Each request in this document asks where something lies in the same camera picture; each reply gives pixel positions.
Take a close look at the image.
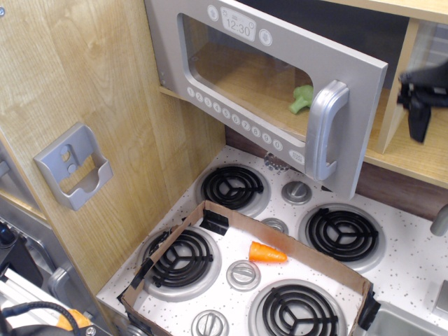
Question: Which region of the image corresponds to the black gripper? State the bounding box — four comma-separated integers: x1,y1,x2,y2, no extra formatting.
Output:
398,61,447,143

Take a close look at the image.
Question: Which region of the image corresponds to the grey toy microwave door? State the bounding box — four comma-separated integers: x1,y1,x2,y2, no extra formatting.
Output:
145,1,387,199

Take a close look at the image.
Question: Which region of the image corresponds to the grey toy faucet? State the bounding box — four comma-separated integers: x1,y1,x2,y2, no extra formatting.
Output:
430,204,448,237

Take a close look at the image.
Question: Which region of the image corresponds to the green toy broccoli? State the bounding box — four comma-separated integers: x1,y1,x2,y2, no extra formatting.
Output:
289,85,314,114

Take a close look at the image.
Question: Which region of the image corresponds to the silver hanging toy spatula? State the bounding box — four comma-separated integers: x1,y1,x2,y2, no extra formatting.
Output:
321,185,332,193

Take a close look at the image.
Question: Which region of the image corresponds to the rear right black burner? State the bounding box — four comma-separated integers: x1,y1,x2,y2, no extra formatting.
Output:
297,203,386,273

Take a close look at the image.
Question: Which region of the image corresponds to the black burner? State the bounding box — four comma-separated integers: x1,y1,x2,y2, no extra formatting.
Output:
248,279,348,336
297,203,386,273
195,164,271,218
143,227,222,302

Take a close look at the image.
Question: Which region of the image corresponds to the grey rear stove knob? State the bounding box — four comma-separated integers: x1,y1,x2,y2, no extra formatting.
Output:
281,181,312,205

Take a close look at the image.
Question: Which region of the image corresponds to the grey stove knob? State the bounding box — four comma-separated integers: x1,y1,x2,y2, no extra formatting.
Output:
281,181,312,205
226,260,261,292
191,309,230,336
262,218,289,235

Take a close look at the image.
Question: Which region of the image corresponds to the grey middle stove knob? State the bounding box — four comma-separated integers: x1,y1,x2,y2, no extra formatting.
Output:
262,218,289,235

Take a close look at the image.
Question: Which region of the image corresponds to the rear left black burner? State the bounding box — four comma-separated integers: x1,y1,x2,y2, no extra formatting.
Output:
195,164,271,218

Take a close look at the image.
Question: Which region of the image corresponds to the grey toy sink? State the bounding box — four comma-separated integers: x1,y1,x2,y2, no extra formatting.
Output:
365,301,447,336

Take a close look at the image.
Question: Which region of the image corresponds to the orange toy carrot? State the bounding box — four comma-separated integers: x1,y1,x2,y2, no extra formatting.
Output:
248,241,288,263

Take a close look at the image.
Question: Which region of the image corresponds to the front right black burner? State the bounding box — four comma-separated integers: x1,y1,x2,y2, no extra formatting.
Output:
248,279,348,336

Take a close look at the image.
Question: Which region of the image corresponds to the grey centre stove knob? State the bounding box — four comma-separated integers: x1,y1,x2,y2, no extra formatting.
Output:
226,260,261,292

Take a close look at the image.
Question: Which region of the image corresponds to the front left black burner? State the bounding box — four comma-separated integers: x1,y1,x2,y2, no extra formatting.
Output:
143,227,222,302

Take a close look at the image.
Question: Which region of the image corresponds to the grey front stove knob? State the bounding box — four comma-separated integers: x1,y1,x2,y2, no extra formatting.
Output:
191,309,230,336

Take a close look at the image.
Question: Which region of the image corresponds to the brown cardboard frame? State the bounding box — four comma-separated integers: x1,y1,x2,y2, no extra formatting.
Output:
119,201,379,335

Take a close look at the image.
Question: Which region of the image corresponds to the grey wall phone holder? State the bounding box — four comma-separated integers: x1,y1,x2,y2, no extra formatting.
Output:
34,122,113,211

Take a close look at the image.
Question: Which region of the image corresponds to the grey oven door handle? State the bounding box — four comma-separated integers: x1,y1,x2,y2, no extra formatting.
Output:
48,267,72,306

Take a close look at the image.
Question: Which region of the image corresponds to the black cable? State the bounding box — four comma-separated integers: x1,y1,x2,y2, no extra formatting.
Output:
0,300,81,336

